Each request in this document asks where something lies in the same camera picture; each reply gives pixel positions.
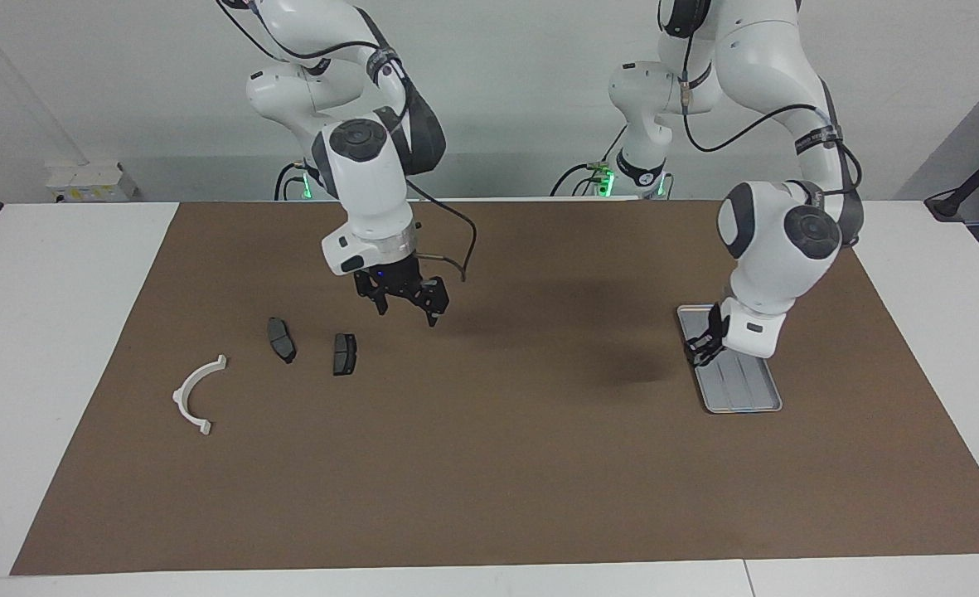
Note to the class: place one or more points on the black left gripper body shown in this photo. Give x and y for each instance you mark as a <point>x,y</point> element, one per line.
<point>713,327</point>

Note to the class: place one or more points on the brown table mat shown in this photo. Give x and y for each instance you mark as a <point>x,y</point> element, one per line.
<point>489,464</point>

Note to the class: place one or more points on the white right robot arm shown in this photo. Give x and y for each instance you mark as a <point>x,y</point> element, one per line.
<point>365,182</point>

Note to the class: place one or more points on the elongated dark brake pad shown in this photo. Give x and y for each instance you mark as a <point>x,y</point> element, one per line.
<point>281,340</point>

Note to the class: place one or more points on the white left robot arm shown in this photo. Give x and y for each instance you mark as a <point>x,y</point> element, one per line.
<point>779,249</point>

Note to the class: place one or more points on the white power strip box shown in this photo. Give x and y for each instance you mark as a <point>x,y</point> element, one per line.
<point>91,182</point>

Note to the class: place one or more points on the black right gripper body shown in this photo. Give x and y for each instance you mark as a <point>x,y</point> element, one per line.
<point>398,278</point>

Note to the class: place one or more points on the silver metal tray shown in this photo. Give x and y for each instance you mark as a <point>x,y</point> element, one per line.
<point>742,390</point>

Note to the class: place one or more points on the black stand with pole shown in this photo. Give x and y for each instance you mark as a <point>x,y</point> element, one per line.
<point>945,203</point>

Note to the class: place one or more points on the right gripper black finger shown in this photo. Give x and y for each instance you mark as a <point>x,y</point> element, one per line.
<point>381,303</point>
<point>436,311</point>

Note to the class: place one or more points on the white curved plastic bracket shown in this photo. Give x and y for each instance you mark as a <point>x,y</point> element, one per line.
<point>178,398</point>

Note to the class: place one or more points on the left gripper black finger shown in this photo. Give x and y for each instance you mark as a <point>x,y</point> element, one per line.
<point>693,352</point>
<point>709,355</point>

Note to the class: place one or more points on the rectangular dark brake pad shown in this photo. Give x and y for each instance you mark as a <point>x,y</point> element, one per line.
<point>344,354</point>

